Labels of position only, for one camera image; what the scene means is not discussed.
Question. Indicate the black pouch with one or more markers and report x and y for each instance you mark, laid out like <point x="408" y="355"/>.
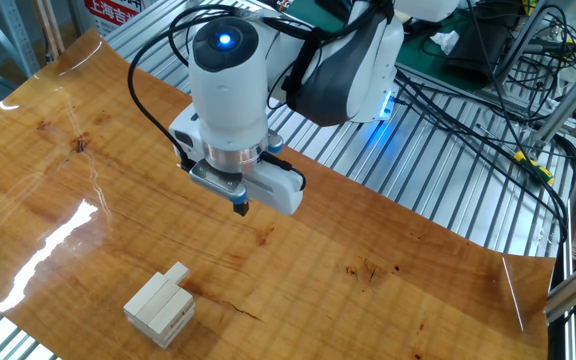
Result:
<point x="478" y="50"/>

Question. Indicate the red sign white characters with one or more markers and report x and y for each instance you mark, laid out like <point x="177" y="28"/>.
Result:
<point x="113" y="12"/>

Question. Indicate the yellow black screwdriver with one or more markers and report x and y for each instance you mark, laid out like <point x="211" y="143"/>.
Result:
<point x="535" y="168"/>

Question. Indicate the glossy wood-grain mat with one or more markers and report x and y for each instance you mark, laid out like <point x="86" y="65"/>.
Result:
<point x="318" y="260"/>

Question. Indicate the crumpled white tissue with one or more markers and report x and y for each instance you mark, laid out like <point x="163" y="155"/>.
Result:
<point x="445" y="41"/>

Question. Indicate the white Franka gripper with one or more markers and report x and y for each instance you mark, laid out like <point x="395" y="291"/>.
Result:
<point x="278" y="190"/>

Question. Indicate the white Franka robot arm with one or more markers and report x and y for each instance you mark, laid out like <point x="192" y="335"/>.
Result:
<point x="228" y="100"/>

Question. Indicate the green table mat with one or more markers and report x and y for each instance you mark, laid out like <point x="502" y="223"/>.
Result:
<point x="418" y="60"/>

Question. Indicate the wooden slat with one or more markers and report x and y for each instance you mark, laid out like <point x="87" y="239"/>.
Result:
<point x="55" y="25"/>
<point x="44" y="27"/>

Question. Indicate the grey slotted angle shelf frame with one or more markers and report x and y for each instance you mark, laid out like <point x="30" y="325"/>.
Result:
<point x="18" y="40"/>

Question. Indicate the aluminium profile bar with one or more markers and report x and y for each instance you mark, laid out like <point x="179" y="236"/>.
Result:
<point x="525" y="37"/>
<point x="575" y="290"/>
<point x="573" y="100"/>

